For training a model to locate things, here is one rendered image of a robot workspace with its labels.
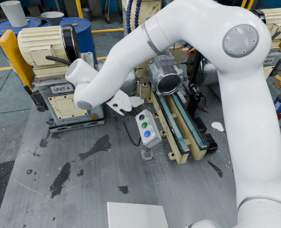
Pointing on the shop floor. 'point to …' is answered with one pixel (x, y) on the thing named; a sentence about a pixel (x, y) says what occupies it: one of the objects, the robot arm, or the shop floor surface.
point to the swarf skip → (119, 11)
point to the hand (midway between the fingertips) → (133, 111)
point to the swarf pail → (87, 14)
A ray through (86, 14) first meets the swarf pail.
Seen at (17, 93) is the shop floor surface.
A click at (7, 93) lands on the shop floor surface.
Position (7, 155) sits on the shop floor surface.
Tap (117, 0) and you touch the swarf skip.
